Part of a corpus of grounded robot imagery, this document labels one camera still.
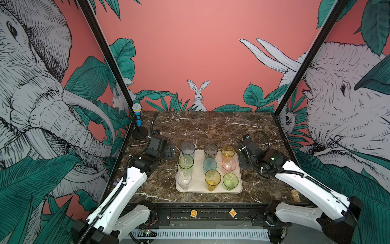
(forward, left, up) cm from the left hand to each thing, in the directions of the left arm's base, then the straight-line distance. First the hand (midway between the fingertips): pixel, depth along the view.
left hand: (166, 146), depth 78 cm
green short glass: (-13, -35, -18) cm, 41 cm away
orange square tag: (-28, -13, -18) cm, 36 cm away
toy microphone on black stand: (+25, +25, -21) cm, 41 cm away
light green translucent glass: (-4, -9, -14) cm, 17 cm away
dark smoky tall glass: (+2, -24, -8) cm, 26 cm away
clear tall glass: (-10, -8, -18) cm, 22 cm away
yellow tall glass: (-16, -23, -5) cm, 28 cm away
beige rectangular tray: (-8, -17, -18) cm, 27 cm away
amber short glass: (+5, -36, -16) cm, 40 cm away
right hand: (-5, -40, 0) cm, 41 cm away
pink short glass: (-4, -35, -17) cm, 39 cm away
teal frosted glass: (-4, -23, -14) cm, 28 cm away
